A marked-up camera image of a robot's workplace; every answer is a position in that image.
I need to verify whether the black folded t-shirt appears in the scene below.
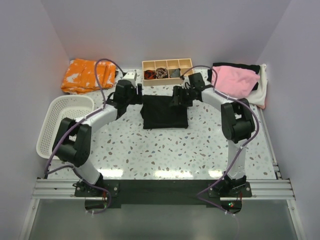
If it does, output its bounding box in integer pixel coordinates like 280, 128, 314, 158
207, 62, 260, 91

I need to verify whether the black mounting base plate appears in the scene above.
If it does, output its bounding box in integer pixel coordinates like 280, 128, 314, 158
73, 179, 253, 211

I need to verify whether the wooden compartment tray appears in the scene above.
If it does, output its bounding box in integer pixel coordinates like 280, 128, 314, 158
142, 58, 194, 87

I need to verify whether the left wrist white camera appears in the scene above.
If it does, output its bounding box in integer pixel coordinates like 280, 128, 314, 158
122, 70, 137, 82

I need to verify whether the grey folded sock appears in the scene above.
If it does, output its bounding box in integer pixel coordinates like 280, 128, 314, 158
169, 68, 181, 78

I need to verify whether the white plastic perforated basket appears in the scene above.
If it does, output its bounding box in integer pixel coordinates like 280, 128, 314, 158
36, 95, 95, 159

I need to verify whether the white folded t-shirt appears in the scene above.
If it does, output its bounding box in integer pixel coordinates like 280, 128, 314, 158
247, 63, 268, 109

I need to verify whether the black t-shirt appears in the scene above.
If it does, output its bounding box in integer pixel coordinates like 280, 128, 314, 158
140, 95, 189, 130
207, 62, 260, 91

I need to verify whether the orange white folded cloth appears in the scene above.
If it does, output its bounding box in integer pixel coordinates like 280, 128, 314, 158
61, 58, 116, 95

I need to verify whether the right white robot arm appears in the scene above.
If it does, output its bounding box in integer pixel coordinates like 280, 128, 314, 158
171, 73, 260, 197

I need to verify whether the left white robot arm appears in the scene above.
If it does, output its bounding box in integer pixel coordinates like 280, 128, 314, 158
49, 79, 143, 196

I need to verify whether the pink folded t-shirt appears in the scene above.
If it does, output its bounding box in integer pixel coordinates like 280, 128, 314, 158
211, 66, 260, 99

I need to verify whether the orange black rolled sock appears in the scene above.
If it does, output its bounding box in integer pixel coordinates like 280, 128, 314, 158
144, 70, 156, 80

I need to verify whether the brown patterned rolled sock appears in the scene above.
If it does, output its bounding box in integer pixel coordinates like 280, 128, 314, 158
155, 67, 168, 79

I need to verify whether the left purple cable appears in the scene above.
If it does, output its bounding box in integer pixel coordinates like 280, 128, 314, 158
44, 58, 128, 215

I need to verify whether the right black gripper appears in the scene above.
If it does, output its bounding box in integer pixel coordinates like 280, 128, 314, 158
169, 85, 195, 108

